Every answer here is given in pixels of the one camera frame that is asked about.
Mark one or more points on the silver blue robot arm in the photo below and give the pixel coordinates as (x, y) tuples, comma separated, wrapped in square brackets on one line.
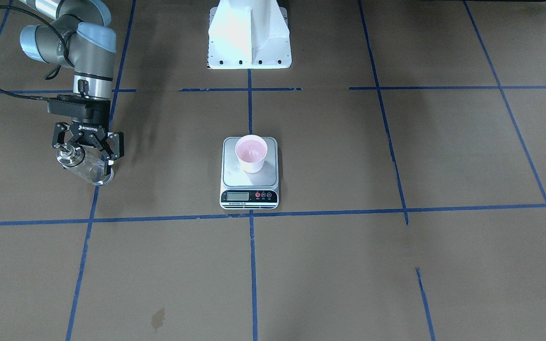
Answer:
[(79, 38)]

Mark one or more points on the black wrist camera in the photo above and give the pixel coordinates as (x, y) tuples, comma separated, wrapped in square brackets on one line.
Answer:
[(79, 107)]

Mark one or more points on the glass sauce dispenser bottle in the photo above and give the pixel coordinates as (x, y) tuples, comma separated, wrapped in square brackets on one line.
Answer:
[(77, 160)]

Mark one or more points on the pink paper cup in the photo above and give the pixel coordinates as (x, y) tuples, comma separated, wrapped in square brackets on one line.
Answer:
[(251, 152)]

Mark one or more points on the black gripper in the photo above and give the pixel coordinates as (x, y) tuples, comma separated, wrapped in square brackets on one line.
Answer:
[(90, 127)]

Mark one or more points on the digital kitchen scale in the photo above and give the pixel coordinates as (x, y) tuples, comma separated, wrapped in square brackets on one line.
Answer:
[(240, 189)]

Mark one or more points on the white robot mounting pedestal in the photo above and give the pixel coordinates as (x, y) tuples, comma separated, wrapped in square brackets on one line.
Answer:
[(249, 34)]

